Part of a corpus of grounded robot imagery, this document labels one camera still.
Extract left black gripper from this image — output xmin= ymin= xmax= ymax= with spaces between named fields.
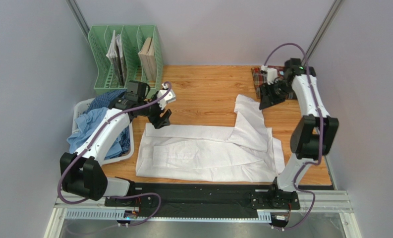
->
xmin=138 ymin=91 xmax=172 ymax=129

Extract white long sleeve shirt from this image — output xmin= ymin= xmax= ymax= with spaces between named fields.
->
xmin=135 ymin=95 xmax=285 ymax=182

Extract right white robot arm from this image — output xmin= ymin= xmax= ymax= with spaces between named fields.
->
xmin=251 ymin=58 xmax=339 ymax=209

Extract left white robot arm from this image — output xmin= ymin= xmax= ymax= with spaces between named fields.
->
xmin=57 ymin=81 xmax=176 ymax=204

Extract folded red plaid shirt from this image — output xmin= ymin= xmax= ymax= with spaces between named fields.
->
xmin=251 ymin=65 xmax=297 ymax=100

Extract dark blue checked shirt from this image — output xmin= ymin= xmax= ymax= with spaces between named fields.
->
xmin=85 ymin=89 xmax=130 ymax=160

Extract beige books in organizer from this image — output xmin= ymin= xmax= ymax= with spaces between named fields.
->
xmin=138 ymin=37 xmax=157 ymax=82

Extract light blue crumpled shirt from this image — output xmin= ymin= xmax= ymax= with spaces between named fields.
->
xmin=67 ymin=107 xmax=130 ymax=160

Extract green plastic file organizer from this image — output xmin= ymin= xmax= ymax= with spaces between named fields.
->
xmin=88 ymin=25 xmax=164 ymax=99

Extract magazines in organizer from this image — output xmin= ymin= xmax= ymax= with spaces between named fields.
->
xmin=106 ymin=30 xmax=127 ymax=87

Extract white laundry basket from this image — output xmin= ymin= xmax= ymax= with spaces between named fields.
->
xmin=72 ymin=98 xmax=134 ymax=165

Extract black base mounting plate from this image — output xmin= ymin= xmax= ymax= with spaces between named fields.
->
xmin=105 ymin=182 xmax=300 ymax=218

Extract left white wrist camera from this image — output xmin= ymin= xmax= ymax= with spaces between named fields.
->
xmin=156 ymin=82 xmax=176 ymax=110

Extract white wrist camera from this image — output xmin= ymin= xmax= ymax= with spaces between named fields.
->
xmin=156 ymin=82 xmax=176 ymax=110
xmin=260 ymin=65 xmax=278 ymax=85

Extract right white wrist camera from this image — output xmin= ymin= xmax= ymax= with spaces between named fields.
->
xmin=260 ymin=65 xmax=278 ymax=85

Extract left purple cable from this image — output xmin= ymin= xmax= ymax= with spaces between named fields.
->
xmin=56 ymin=81 xmax=172 ymax=229

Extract purple cable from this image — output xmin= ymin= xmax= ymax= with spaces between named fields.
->
xmin=264 ymin=42 xmax=326 ymax=231
xmin=56 ymin=81 xmax=172 ymax=229

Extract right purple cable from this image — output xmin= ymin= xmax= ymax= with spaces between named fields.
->
xmin=264 ymin=42 xmax=326 ymax=231

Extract aluminium frame rail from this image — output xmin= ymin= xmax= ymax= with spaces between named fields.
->
xmin=45 ymin=183 xmax=361 ymax=238

